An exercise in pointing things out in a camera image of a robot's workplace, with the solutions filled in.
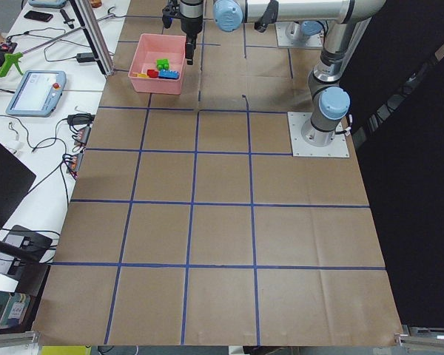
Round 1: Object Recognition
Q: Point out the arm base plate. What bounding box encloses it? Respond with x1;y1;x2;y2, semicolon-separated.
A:
287;112;350;158
275;21;323;50

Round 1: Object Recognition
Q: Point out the red toy block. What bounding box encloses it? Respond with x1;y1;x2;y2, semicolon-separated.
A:
147;69;159;78

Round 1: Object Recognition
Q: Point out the aluminium frame post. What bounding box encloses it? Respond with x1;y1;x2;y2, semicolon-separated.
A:
70;0;115;77

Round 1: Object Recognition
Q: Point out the blue toy block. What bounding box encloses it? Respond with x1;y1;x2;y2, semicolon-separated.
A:
158;70;180;80

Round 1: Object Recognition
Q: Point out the teach pendant tablet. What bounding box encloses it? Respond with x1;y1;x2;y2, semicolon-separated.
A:
5;70;67;117

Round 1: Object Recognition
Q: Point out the black power adapter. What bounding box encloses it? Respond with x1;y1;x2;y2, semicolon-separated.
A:
75;53;95;64

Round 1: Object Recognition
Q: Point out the pink plastic box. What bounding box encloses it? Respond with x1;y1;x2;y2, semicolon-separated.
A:
128;33;186;95

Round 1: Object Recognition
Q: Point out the green handled reacher grabber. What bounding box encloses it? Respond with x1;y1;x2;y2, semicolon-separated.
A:
0;7;129;78

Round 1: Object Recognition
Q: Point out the black phone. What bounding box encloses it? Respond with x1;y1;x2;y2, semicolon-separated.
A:
24;10;53;23

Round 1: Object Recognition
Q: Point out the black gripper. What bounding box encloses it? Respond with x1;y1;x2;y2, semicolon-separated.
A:
162;0;204;65

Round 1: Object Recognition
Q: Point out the green toy block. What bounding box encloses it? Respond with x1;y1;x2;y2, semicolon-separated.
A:
156;58;170;71

